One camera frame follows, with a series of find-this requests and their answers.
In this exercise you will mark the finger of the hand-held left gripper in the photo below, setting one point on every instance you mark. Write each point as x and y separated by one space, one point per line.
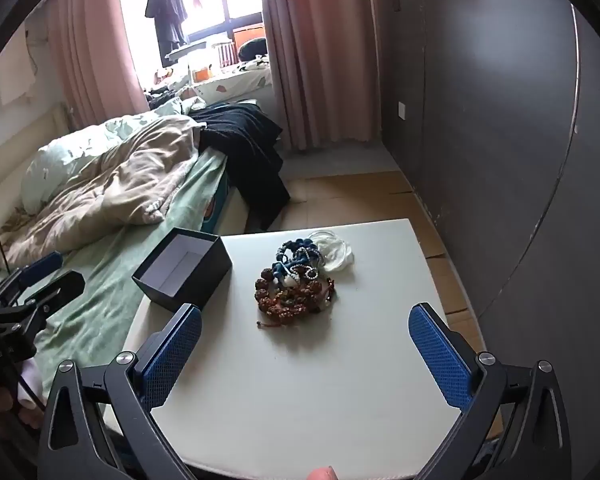
62 286
42 263

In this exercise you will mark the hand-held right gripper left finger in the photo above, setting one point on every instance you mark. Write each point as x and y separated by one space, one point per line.
175 355

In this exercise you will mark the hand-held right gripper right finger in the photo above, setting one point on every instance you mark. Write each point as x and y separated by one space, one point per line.
440 355

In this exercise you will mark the black gift box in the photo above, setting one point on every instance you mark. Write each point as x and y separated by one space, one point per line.
215 266

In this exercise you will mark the white cloth pouch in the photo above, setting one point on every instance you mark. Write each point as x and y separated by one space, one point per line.
337 255

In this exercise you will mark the person's left hand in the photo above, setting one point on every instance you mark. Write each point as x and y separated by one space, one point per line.
27 419

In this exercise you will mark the person's right hand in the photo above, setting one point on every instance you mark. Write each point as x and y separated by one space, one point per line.
323 474

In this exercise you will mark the green bed sheet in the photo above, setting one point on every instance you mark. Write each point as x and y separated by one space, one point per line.
110 260

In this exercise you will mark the pale green printed duvet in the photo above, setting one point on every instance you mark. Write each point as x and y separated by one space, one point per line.
55 165

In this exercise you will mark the beige quilt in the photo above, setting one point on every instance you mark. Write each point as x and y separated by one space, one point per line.
125 180

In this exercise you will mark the pink curtain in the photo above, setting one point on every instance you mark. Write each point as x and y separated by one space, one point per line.
320 50
95 50

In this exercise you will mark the black clothing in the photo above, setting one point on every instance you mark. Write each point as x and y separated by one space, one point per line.
240 140

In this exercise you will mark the dark grey wardrobe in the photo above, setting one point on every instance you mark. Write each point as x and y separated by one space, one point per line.
480 110

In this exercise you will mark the floral printed cushion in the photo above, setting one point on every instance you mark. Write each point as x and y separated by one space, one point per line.
240 77

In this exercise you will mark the hanging dark garment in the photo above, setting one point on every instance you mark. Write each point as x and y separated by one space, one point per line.
166 5

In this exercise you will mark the white wall socket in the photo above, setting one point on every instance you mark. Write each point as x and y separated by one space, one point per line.
402 110

